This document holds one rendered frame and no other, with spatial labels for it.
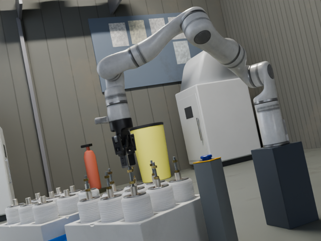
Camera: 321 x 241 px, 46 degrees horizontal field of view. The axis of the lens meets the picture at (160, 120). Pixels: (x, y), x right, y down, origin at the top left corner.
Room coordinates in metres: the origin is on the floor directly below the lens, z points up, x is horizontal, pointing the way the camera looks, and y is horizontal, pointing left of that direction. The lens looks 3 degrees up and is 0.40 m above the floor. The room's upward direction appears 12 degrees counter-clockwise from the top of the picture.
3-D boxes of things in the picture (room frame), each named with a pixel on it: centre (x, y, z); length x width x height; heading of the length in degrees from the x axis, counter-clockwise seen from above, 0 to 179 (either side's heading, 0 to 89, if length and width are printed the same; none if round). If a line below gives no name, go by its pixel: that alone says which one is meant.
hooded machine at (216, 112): (4.50, -0.64, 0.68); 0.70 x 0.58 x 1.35; 112
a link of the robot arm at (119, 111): (1.25, 0.15, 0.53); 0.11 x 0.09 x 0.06; 74
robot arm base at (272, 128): (1.50, -0.42, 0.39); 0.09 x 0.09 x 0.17; 22
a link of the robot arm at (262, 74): (1.49, -0.42, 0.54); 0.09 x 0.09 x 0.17; 53
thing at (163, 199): (1.34, 0.05, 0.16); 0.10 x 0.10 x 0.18
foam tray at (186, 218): (1.42, 0.14, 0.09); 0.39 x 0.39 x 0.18; 50
